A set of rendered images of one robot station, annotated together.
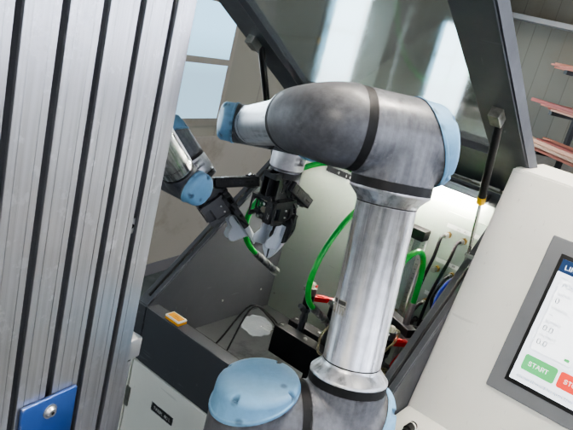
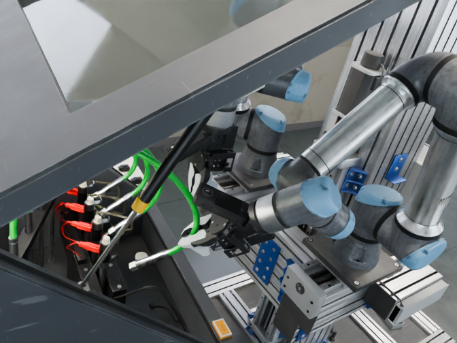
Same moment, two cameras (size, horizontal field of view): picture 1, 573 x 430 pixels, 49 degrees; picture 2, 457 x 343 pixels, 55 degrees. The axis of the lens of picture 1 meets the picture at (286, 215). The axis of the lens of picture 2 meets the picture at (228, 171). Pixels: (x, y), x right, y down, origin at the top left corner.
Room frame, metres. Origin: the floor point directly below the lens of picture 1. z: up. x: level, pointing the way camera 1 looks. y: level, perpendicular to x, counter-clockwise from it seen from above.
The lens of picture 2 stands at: (2.16, 0.39, 1.84)
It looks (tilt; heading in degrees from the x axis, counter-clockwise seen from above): 30 degrees down; 200
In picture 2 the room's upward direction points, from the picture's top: 14 degrees clockwise
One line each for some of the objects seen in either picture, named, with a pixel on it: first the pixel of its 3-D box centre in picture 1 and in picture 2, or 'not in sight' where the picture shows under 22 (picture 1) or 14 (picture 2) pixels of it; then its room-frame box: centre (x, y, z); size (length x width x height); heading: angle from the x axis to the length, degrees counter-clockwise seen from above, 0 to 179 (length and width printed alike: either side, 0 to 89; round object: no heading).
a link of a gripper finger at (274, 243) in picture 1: (272, 242); (200, 180); (1.32, 0.02, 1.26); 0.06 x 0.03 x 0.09; 146
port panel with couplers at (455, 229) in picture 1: (448, 274); not in sight; (1.58, -0.46, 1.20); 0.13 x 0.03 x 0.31; 56
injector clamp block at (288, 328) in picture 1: (329, 375); (89, 267); (1.43, -0.21, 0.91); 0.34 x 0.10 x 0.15; 56
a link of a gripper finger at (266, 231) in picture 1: (262, 236); (206, 186); (1.33, 0.04, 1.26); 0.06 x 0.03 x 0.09; 146
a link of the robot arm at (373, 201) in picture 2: not in sight; (375, 210); (1.00, 0.42, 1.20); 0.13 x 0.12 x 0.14; 57
